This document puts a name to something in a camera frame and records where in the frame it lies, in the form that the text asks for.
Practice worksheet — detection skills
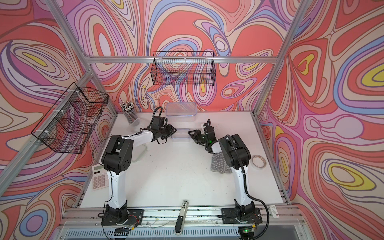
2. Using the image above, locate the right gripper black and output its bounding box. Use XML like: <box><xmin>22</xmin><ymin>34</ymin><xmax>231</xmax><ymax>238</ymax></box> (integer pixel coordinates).
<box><xmin>187</xmin><ymin>129</ymin><xmax>209</xmax><ymax>146</ymax></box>

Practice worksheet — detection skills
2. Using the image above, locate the small clear box blue lid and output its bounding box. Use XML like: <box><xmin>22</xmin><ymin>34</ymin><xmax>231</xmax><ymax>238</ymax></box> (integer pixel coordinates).
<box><xmin>171</xmin><ymin>129</ymin><xmax>191</xmax><ymax>143</ymax></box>

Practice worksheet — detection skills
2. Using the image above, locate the grey striped cloth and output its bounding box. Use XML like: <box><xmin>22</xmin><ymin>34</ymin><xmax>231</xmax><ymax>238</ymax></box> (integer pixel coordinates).
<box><xmin>210</xmin><ymin>153</ymin><xmax>232</xmax><ymax>174</ymax></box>

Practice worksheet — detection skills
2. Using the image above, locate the translucent green lunch box lid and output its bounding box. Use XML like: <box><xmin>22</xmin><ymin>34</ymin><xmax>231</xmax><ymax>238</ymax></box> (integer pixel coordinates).
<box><xmin>132</xmin><ymin>144</ymin><xmax>148</xmax><ymax>163</ymax></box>

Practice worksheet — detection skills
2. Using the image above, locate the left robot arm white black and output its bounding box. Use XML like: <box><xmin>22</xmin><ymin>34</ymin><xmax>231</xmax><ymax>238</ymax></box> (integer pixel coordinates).
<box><xmin>102</xmin><ymin>116</ymin><xmax>177</xmax><ymax>225</ymax></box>

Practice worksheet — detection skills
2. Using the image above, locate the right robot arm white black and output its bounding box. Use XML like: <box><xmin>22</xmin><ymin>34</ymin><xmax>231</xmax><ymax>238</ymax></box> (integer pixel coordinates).
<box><xmin>188</xmin><ymin>123</ymin><xmax>255</xmax><ymax>222</ymax></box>

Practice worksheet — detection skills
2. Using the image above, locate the large clear box blue lid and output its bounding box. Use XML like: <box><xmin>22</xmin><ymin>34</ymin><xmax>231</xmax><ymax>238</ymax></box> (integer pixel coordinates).
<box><xmin>166</xmin><ymin>102</ymin><xmax>197</xmax><ymax>122</ymax></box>

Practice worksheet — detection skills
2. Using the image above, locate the mesh pen cup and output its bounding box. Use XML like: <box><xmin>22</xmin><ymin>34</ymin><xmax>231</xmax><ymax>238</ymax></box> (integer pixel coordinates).
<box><xmin>120</xmin><ymin>102</ymin><xmax>138</xmax><ymax>124</ymax></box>

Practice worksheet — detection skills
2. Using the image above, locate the tape roll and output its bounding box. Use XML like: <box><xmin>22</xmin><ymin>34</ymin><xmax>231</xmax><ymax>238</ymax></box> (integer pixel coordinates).
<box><xmin>250</xmin><ymin>155</ymin><xmax>267</xmax><ymax>170</ymax></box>

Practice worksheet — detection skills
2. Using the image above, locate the black white marker pen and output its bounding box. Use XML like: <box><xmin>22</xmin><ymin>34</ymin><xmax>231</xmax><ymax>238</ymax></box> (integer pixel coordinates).
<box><xmin>175</xmin><ymin>200</ymin><xmax>189</xmax><ymax>236</ymax></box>

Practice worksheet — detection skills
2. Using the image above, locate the white calculator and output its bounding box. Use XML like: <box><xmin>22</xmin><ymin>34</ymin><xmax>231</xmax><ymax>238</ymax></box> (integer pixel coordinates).
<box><xmin>92</xmin><ymin>165</ymin><xmax>109</xmax><ymax>191</ymax></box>

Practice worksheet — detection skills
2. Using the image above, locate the white red label tag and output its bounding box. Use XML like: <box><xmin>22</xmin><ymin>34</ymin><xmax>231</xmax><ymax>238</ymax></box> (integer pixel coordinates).
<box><xmin>269</xmin><ymin>205</ymin><xmax>280</xmax><ymax>218</ymax></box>

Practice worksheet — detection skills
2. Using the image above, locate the black wire basket back wall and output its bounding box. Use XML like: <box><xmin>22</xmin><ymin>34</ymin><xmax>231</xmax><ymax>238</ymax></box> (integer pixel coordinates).
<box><xmin>151</xmin><ymin>51</ymin><xmax>216</xmax><ymax>86</ymax></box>

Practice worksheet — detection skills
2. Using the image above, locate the black wire basket wall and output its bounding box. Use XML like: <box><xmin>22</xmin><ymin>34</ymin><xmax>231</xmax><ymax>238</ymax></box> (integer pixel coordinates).
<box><xmin>151</xmin><ymin>51</ymin><xmax>216</xmax><ymax>86</ymax></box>
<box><xmin>31</xmin><ymin>83</ymin><xmax>109</xmax><ymax>154</ymax></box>

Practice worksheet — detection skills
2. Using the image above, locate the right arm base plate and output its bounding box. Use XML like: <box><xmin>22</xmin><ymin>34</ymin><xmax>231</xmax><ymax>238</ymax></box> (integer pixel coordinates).
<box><xmin>220</xmin><ymin>208</ymin><xmax>263</xmax><ymax>225</ymax></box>

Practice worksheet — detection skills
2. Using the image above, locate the black wire basket left wall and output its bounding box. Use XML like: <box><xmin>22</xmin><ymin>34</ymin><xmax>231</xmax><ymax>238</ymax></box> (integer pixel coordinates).
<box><xmin>31</xmin><ymin>83</ymin><xmax>109</xmax><ymax>154</ymax></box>

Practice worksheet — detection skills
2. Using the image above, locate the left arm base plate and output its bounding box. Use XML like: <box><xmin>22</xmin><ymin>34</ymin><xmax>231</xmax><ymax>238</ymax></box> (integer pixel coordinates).
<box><xmin>101</xmin><ymin>209</ymin><xmax>144</xmax><ymax>226</ymax></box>

